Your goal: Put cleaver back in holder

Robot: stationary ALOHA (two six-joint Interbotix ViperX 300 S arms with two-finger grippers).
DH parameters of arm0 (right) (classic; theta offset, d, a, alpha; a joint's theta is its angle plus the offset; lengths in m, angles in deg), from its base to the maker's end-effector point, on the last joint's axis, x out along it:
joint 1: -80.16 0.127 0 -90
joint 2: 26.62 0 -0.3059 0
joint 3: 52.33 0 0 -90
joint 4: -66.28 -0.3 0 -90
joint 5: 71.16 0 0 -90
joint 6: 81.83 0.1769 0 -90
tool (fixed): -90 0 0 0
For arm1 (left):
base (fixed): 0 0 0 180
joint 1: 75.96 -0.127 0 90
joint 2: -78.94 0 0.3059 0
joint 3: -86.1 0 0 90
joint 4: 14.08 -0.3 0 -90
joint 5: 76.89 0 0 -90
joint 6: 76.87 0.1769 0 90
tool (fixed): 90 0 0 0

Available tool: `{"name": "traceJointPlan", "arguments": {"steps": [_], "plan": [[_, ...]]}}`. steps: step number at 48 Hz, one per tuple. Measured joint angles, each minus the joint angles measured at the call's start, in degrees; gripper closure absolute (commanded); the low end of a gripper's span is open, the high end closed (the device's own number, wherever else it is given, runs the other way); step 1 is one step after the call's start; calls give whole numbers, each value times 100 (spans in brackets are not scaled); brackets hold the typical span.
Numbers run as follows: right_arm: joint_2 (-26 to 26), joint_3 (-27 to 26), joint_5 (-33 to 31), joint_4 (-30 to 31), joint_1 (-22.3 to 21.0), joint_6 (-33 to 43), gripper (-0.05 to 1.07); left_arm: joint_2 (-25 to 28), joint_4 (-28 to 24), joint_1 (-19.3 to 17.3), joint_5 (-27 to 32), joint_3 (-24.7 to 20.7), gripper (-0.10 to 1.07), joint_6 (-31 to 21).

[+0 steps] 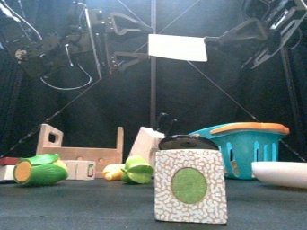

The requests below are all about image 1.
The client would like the white paper card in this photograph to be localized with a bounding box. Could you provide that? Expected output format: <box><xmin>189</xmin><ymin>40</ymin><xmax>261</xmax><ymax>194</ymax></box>
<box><xmin>148</xmin><ymin>33</ymin><xmax>225</xmax><ymax>63</ymax></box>

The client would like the black round lid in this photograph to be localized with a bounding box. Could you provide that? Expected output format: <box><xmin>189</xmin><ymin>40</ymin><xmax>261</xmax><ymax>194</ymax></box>
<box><xmin>157</xmin><ymin>134</ymin><xmax>220</xmax><ymax>151</ymax></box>

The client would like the light wooden crate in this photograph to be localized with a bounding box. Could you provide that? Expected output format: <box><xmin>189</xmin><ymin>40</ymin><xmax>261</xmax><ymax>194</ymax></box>
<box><xmin>34</xmin><ymin>123</ymin><xmax>124</xmax><ymax>179</ymax></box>

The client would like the green toy pepper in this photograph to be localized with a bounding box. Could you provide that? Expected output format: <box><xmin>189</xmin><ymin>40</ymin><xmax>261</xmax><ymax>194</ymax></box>
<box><xmin>120</xmin><ymin>155</ymin><xmax>156</xmax><ymax>185</ymax></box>

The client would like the yellow toy fruit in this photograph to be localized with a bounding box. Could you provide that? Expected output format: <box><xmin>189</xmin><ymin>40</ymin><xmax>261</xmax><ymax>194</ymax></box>
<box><xmin>101</xmin><ymin>163</ymin><xmax>127</xmax><ymax>182</ymax></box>

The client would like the yellow toy food piece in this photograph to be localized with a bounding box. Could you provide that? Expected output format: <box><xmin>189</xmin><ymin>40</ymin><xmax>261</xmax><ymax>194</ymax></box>
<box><xmin>53</xmin><ymin>158</ymin><xmax>69</xmax><ymax>173</ymax></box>

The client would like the small white printed box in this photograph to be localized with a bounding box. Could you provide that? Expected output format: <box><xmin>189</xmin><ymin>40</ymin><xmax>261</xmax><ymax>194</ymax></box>
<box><xmin>63</xmin><ymin>159</ymin><xmax>97</xmax><ymax>181</ymax></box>

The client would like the white bowl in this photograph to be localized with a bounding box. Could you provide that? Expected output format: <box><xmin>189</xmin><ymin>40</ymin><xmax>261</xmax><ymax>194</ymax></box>
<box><xmin>251</xmin><ymin>161</ymin><xmax>307</xmax><ymax>190</ymax></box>

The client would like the green toy cucumber half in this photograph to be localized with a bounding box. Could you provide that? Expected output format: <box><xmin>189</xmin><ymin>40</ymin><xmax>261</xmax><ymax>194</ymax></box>
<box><xmin>12</xmin><ymin>153</ymin><xmax>69</xmax><ymax>187</ymax></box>

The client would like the patterned box green oval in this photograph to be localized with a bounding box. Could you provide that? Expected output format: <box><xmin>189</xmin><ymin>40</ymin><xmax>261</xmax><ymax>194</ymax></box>
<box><xmin>153</xmin><ymin>148</ymin><xmax>229</xmax><ymax>226</ymax></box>

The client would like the red and white block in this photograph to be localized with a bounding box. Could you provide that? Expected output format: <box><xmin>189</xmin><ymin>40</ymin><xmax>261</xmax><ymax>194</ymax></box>
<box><xmin>0</xmin><ymin>156</ymin><xmax>21</xmax><ymax>182</ymax></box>

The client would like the vertical metal frame pole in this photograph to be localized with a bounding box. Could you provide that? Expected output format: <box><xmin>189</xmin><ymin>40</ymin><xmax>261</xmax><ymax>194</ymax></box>
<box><xmin>148</xmin><ymin>0</ymin><xmax>159</xmax><ymax>130</ymax></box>

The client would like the grey arm cable loop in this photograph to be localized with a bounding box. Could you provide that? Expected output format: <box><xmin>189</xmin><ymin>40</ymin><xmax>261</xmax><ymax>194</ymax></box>
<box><xmin>40</xmin><ymin>44</ymin><xmax>93</xmax><ymax>92</ymax></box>

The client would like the teal basket orange handle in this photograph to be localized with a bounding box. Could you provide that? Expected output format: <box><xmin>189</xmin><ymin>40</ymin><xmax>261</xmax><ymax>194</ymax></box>
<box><xmin>188</xmin><ymin>121</ymin><xmax>291</xmax><ymax>181</ymax></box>

